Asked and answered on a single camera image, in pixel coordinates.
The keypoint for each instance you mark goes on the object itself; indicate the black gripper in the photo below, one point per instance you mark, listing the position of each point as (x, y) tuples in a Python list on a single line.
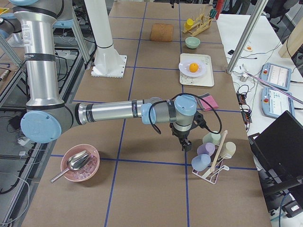
[(172, 5), (180, 135)]

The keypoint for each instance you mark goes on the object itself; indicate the white ridged plate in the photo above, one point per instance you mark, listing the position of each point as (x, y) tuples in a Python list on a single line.
[(184, 68)]

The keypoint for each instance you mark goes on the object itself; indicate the orange fruit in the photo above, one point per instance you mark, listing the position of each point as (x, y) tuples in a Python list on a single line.
[(193, 67)]

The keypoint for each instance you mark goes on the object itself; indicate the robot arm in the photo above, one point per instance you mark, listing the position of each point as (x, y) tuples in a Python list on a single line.
[(48, 115)]

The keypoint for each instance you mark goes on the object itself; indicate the brown wooden tray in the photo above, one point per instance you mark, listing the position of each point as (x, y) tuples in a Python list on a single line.
[(161, 32)]

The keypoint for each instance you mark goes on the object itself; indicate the cream bear tray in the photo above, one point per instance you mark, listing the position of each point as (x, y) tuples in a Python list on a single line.
[(206, 80)]

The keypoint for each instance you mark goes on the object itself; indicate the lilac cup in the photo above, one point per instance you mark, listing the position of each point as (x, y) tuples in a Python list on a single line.
[(207, 148)]

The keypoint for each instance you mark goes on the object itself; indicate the light blue cup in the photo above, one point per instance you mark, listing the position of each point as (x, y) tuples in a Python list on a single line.
[(200, 162)]

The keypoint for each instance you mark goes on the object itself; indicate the light green cup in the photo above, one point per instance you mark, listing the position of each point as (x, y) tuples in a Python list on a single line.
[(211, 138)]

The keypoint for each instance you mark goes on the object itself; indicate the yellow cup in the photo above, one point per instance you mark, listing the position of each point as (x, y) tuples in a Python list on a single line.
[(188, 24)]

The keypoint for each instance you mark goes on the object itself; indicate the wooden cup rack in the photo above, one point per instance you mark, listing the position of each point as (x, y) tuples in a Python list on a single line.
[(201, 23)]

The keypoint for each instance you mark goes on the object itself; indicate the dark green cup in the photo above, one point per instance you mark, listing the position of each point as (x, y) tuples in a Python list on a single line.
[(212, 13)]

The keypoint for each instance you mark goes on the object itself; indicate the beige cup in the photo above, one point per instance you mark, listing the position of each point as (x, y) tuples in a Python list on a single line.
[(228, 150)]

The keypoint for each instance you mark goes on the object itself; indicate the green bowl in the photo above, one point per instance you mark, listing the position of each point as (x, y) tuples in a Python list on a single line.
[(192, 42)]

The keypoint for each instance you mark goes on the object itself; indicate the red cylinder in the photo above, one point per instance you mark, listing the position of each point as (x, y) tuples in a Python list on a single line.
[(219, 6)]

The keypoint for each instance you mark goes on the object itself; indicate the pink folded cloth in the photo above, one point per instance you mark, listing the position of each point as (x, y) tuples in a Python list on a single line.
[(209, 99)]

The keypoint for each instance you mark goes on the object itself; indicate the small metal cylinder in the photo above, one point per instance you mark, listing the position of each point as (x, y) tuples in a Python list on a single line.
[(244, 77)]

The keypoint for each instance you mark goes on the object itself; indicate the fried egg toy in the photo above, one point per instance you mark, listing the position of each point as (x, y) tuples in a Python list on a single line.
[(248, 48)]

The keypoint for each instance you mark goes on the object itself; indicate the black laptop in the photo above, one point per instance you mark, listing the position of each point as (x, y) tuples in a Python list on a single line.
[(279, 148)]

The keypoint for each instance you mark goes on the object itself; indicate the near teach pendant tablet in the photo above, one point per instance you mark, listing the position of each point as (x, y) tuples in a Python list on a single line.
[(274, 103)]

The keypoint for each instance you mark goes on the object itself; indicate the teach pendant tablet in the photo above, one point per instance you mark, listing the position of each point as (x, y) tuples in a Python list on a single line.
[(274, 103), (277, 76)]

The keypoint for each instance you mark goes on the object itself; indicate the pink bowl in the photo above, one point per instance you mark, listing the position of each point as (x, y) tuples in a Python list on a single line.
[(86, 166)]

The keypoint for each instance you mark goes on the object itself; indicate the metal scoop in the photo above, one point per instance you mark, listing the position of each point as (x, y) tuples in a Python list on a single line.
[(74, 163)]

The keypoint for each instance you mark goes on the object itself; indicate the far teach pendant tablet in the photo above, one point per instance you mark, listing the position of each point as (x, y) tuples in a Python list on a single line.
[(277, 76)]

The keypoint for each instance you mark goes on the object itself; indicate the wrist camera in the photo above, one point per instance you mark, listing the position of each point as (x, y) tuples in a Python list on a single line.
[(198, 120)]

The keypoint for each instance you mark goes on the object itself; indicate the white wire cup rack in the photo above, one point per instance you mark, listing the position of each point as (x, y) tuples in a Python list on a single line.
[(212, 172)]

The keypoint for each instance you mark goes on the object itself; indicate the aluminium frame post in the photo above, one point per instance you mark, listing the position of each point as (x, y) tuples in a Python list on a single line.
[(246, 34)]

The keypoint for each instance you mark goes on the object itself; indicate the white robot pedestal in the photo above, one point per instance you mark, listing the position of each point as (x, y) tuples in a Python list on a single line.
[(108, 62)]

